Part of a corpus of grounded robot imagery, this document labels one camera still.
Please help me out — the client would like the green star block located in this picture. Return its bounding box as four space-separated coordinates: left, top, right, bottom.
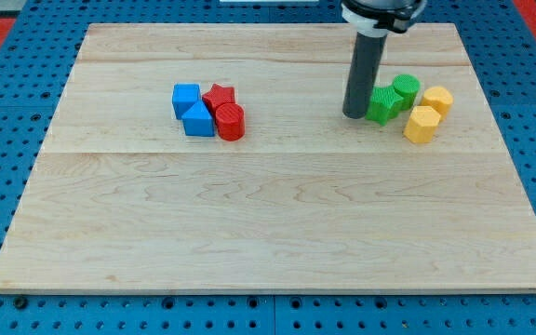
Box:
365 86 403 126

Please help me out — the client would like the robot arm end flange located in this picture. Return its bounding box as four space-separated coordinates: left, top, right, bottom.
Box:
341 0 427 38

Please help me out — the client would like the red star block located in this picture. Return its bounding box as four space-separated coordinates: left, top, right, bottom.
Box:
202 84 235 117

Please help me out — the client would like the red cylinder block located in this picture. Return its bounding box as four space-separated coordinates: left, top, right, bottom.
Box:
215 103 246 141

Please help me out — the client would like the blue triangle block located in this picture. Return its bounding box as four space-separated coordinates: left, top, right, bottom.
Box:
181 100 215 137

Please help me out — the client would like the blue cube block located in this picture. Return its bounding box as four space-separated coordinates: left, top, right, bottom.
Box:
171 83 200 120

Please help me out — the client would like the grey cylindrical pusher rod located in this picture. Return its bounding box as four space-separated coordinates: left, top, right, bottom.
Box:
342 33 386 119

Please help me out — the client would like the light wooden board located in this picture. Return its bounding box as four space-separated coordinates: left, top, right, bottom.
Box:
0 23 536 295

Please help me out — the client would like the yellow hexagon block lower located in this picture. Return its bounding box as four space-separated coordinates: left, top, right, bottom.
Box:
403 106 441 144

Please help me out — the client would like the green cylinder block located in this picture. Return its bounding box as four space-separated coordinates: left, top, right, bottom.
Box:
393 74 421 111

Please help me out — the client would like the yellow pentagon block upper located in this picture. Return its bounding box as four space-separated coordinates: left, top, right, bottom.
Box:
420 86 454 121

